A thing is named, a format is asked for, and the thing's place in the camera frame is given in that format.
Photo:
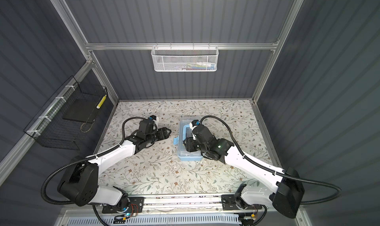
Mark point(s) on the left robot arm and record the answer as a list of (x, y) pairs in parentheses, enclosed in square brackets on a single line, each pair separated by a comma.
[(80, 181)]

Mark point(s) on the aluminium front rail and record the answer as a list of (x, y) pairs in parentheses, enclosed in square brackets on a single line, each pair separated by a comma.
[(208, 202)]

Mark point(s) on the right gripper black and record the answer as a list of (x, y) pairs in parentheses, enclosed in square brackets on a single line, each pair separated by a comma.
[(188, 145)]

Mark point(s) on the yellow marker in basket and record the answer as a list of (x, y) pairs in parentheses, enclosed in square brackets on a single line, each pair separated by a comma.
[(101, 102)]

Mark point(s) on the white perforated cable duct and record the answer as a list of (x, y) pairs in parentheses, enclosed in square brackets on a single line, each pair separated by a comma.
[(173, 220)]

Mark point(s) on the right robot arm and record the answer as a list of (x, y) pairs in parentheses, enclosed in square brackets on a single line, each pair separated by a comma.
[(283, 194)]

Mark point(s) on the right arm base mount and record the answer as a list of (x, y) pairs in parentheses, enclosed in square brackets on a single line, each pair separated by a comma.
[(230, 203)]

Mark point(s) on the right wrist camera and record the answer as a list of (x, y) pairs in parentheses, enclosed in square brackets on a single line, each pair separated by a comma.
[(194, 124)]

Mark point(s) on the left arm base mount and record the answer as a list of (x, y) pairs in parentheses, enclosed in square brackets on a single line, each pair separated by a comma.
[(126, 205)]

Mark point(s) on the black foam pad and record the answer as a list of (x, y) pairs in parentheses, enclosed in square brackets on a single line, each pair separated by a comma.
[(83, 111)]

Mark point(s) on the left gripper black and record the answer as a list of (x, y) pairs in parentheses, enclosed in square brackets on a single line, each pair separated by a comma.
[(163, 133)]

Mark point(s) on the black wire basket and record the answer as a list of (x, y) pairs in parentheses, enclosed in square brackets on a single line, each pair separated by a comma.
[(50, 130)]

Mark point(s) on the items in white basket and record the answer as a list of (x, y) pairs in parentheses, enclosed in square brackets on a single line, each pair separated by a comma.
[(198, 66)]

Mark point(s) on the white wire mesh basket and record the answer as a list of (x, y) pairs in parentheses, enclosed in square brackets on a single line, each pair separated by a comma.
[(164, 60)]

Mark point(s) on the blue plastic tool box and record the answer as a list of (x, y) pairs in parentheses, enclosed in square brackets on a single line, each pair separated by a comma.
[(185, 132)]

